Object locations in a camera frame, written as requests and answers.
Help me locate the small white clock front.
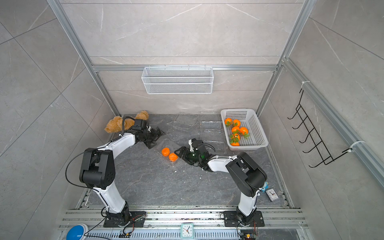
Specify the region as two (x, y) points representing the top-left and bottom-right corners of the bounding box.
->
(180, 223), (195, 240)

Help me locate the small white square clock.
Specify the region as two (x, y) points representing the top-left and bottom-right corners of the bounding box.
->
(266, 189), (279, 202)

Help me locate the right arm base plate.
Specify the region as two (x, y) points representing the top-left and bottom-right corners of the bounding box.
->
(221, 211), (265, 227)

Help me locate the white plastic basket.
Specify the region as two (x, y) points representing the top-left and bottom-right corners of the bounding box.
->
(221, 108), (269, 151)

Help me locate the small blue clock on table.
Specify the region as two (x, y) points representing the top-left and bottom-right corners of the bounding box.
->
(260, 182), (269, 192)

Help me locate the blue round button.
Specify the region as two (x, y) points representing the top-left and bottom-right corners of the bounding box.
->
(65, 224), (89, 240)

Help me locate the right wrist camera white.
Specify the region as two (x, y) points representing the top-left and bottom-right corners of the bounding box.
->
(188, 139), (196, 152)

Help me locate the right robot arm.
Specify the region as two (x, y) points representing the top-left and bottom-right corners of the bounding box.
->
(174, 139), (268, 223)

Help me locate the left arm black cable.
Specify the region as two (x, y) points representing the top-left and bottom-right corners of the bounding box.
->
(120, 115), (136, 136)

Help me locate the leafy twin oranges container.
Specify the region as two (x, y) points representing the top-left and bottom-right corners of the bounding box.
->
(225, 118), (241, 128)
(232, 127), (249, 139)

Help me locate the brown teddy bear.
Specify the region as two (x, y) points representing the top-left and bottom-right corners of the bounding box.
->
(105, 111), (149, 134)

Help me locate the black wall hook rack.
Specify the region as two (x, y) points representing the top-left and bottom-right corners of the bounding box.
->
(287, 89), (353, 169)

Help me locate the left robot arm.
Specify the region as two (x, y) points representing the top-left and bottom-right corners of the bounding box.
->
(79, 116), (165, 222)

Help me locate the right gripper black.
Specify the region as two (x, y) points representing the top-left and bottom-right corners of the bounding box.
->
(175, 147), (203, 165)

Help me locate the white wire wall basket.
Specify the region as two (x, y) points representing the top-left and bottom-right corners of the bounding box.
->
(142, 67), (214, 95)

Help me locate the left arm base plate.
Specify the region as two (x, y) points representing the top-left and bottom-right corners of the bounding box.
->
(103, 211), (147, 228)

